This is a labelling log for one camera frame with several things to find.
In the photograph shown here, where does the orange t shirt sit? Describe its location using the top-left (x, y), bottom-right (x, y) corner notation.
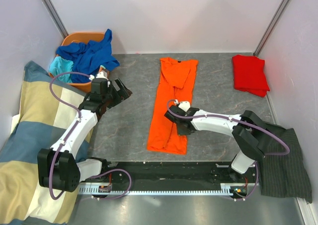
top-left (146, 57), bottom-right (199, 155)

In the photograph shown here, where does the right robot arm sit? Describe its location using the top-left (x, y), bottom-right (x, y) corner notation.
top-left (164, 104), bottom-right (271, 182)

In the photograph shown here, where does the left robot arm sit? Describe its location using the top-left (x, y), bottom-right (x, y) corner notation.
top-left (37, 76), bottom-right (132, 193)

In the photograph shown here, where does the blue t shirt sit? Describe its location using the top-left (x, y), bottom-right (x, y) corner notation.
top-left (55, 28), bottom-right (121, 83)

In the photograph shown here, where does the teal t shirt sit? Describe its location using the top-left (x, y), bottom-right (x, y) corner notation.
top-left (49, 56), bottom-right (74, 83)

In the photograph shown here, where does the blue beige checked pillow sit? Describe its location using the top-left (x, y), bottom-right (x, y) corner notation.
top-left (0, 61), bottom-right (84, 225)

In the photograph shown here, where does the folded red t shirt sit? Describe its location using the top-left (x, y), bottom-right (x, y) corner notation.
top-left (232, 55), bottom-right (270, 97)

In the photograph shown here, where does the dark striped cloth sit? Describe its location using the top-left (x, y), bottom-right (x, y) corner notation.
top-left (259, 123), bottom-right (313, 204)

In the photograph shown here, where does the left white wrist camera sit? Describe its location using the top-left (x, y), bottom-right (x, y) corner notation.
top-left (89, 70), bottom-right (108, 81)

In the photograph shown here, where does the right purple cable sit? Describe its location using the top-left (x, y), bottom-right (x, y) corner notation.
top-left (166, 99), bottom-right (290, 202)

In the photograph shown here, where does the purple cable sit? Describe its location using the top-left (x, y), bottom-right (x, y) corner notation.
top-left (49, 72), bottom-right (132, 201)
top-left (166, 99), bottom-right (290, 202)

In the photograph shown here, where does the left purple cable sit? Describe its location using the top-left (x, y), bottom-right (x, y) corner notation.
top-left (49, 72), bottom-right (132, 201)

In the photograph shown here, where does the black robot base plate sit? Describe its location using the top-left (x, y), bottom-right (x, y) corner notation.
top-left (79, 161), bottom-right (259, 192)

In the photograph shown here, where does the white slotted cable duct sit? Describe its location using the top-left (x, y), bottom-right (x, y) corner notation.
top-left (79, 183), bottom-right (247, 196)

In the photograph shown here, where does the left aluminium frame post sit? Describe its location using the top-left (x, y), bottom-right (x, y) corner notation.
top-left (41, 0), bottom-right (69, 38)

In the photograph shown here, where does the aluminium frame post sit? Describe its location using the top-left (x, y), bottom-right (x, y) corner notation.
top-left (253, 0), bottom-right (291, 57)
top-left (41, 0), bottom-right (69, 38)

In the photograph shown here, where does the right aluminium frame post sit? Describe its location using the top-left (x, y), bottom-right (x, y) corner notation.
top-left (253, 0), bottom-right (291, 57)

